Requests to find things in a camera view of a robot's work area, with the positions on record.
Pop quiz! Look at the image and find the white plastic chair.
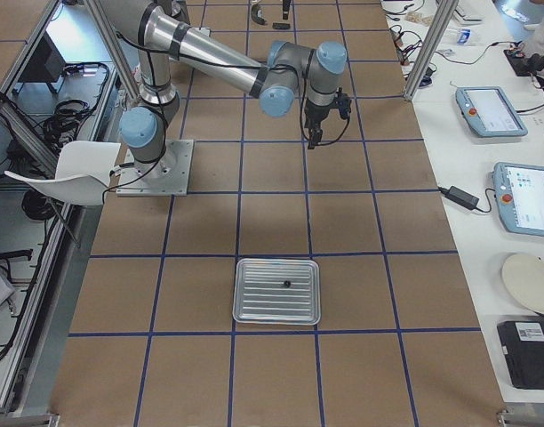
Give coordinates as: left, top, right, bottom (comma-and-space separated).
4, 140, 122, 248

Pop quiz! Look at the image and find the black power adapter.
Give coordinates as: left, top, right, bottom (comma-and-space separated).
438, 186, 492, 214

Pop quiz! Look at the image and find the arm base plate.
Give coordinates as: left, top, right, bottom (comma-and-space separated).
116, 140, 194, 197

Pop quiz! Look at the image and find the black laptop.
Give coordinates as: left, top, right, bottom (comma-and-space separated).
497, 321, 544, 390

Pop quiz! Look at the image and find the blue teach pendant near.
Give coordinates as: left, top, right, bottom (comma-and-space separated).
492, 162, 544, 237

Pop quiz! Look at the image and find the white round plate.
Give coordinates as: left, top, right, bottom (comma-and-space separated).
501, 254, 544, 316

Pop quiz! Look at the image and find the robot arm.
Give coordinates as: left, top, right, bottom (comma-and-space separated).
96, 1, 351, 149

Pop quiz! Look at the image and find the olive brake shoe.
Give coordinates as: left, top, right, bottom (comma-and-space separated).
250, 3, 267, 26

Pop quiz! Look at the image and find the silver ribbed metal tray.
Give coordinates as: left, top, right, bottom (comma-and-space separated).
232, 258, 321, 326

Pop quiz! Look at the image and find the blue teach pendant far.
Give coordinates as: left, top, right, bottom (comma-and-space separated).
455, 86, 528, 138

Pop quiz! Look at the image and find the aluminium frame post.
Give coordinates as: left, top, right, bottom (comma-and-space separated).
400, 1, 458, 101

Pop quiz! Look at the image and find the black brake pad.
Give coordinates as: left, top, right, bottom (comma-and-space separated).
272, 22, 291, 30

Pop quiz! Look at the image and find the blue teach pendant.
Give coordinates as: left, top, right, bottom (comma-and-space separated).
455, 86, 528, 138
492, 162, 544, 237

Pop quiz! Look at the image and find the bag of wooden pieces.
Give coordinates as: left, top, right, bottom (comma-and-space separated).
405, 12, 434, 27

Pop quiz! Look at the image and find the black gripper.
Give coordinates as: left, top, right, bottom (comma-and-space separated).
304, 88, 351, 149

